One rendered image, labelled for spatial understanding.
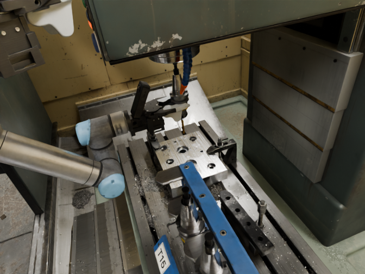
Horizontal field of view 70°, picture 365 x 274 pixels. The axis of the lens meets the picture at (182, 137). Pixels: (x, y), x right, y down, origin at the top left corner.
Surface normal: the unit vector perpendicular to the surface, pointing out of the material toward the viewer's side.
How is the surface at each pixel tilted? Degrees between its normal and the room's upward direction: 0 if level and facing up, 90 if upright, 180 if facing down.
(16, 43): 90
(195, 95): 24
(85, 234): 8
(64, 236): 17
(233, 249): 0
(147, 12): 90
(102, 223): 8
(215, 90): 90
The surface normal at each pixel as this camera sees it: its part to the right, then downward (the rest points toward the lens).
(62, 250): 0.18, -0.84
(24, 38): 0.76, 0.33
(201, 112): 0.04, -0.51
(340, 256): -0.11, -0.79
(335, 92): -0.94, 0.28
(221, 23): 0.33, 0.54
